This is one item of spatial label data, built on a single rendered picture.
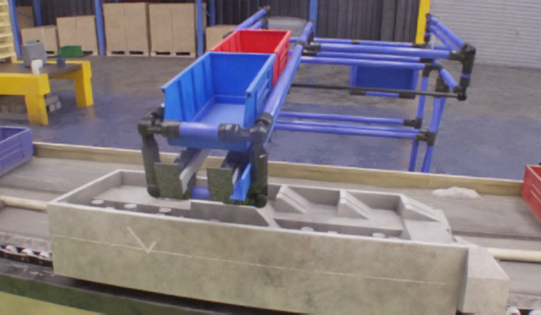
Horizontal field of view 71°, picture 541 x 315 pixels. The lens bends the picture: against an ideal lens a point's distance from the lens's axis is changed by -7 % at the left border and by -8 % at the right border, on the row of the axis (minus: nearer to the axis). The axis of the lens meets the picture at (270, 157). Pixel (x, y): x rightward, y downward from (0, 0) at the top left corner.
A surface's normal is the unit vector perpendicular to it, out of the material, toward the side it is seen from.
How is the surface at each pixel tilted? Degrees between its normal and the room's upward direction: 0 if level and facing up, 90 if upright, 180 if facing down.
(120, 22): 90
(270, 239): 80
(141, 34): 90
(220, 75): 94
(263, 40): 94
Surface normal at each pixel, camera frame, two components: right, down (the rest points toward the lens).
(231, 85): -0.17, 0.43
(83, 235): -0.16, 0.21
